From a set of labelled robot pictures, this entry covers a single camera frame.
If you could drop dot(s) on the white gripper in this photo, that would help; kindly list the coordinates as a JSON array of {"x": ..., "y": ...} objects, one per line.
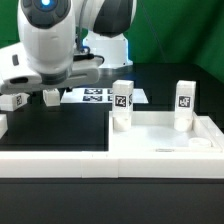
[{"x": 16, "y": 75}]

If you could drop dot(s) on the white marker sheet with tags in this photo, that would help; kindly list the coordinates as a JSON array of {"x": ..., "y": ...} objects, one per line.
[{"x": 98, "y": 95}]

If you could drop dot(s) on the white fence obstacle frame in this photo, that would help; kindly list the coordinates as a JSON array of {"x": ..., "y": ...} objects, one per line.
[{"x": 111, "y": 165}]

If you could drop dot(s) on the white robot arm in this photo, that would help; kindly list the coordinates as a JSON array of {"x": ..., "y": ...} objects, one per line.
[{"x": 48, "y": 55}]

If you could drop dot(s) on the white square table top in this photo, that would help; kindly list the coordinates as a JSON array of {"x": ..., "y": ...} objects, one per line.
[{"x": 153, "y": 131}]

